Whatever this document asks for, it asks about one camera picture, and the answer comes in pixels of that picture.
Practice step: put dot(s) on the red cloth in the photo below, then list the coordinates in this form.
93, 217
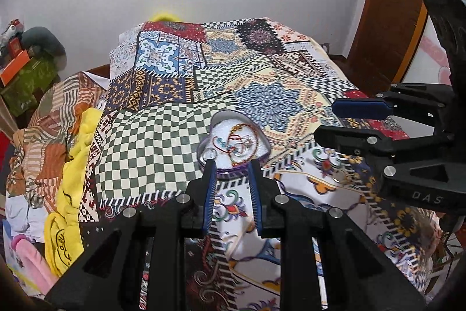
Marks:
3, 158

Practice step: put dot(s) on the small red box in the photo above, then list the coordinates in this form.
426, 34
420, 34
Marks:
15, 46

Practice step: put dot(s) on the orange flat box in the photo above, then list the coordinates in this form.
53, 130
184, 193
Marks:
14, 68

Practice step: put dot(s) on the brown wooden door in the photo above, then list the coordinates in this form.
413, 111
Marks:
397, 5

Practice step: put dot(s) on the pile of clothes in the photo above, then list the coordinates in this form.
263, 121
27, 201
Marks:
10, 29

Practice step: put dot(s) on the white sliding wardrobe door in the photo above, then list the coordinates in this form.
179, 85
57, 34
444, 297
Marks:
430, 57

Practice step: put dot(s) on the white cloth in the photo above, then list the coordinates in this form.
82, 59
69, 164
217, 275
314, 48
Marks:
16, 214

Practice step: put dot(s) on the yellow fleece blanket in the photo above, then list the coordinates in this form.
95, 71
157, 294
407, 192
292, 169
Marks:
76, 158

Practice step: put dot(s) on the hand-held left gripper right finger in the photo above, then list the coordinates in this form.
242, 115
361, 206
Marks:
256, 194

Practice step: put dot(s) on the striped orange bedding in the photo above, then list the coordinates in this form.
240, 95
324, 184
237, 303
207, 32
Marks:
47, 121

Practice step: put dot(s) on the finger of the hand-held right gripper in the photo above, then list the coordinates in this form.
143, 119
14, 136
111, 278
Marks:
349, 139
360, 108

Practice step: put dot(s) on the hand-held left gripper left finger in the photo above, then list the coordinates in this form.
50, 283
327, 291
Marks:
209, 187

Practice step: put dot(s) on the pink cloth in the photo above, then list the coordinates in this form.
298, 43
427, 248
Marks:
29, 256

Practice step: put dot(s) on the purple heart-shaped jewelry box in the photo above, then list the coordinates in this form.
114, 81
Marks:
225, 129

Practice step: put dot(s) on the dark green pillow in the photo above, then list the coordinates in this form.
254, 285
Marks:
42, 41

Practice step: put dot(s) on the yellow plush item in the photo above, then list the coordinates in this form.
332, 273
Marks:
164, 16

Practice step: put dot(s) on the green patterned cloth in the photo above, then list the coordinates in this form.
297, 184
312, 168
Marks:
29, 87

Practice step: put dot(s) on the patchwork printed blanket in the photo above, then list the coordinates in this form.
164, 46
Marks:
164, 136

